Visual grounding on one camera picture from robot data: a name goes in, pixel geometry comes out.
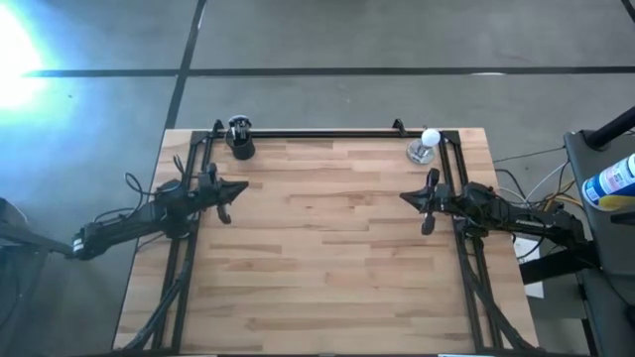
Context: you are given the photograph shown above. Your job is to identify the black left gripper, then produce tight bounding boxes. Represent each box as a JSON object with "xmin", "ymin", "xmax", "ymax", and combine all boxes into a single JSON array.
[{"xmin": 196, "ymin": 162, "xmax": 250, "ymax": 225}]

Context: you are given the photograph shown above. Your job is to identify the grey side table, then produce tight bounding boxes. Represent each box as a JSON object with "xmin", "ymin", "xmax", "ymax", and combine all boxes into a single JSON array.
[{"xmin": 563, "ymin": 128, "xmax": 635, "ymax": 357}]

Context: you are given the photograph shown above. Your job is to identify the black stand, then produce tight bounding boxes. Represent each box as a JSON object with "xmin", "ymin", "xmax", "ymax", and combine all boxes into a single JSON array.
[{"xmin": 0, "ymin": 196, "xmax": 75, "ymax": 259}]

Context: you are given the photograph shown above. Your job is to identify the white paper sheet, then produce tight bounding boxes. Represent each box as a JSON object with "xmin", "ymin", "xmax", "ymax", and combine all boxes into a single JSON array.
[{"xmin": 512, "ymin": 235, "xmax": 546, "ymax": 300}]

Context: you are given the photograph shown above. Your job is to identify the yellow cable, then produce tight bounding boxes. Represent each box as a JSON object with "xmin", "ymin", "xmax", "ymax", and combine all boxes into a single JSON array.
[{"xmin": 540, "ymin": 192, "xmax": 585, "ymax": 212}]

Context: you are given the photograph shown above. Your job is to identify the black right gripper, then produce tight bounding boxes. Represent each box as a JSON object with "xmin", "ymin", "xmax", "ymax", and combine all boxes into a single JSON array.
[{"xmin": 399, "ymin": 168, "xmax": 458, "ymax": 236}]

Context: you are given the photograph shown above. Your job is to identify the white blue wipes canister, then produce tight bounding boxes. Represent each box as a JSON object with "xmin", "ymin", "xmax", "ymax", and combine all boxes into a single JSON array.
[{"xmin": 580, "ymin": 152, "xmax": 635, "ymax": 213}]

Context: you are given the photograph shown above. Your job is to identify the black aluminium table frame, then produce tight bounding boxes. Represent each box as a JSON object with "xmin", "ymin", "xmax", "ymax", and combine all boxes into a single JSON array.
[{"xmin": 112, "ymin": 118, "xmax": 541, "ymax": 356}]

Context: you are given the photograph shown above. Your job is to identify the black pole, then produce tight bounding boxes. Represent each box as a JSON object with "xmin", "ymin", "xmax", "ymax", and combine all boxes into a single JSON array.
[{"xmin": 583, "ymin": 105, "xmax": 635, "ymax": 152}]

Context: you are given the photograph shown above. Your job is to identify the white bulb chrome table lamp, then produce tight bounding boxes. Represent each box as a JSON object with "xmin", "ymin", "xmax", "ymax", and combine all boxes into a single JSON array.
[{"xmin": 405, "ymin": 127, "xmax": 443, "ymax": 167}]

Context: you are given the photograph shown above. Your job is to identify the black mesh pen cup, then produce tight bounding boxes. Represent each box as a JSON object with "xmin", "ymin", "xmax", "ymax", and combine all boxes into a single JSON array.
[{"xmin": 224, "ymin": 114, "xmax": 257, "ymax": 162}]

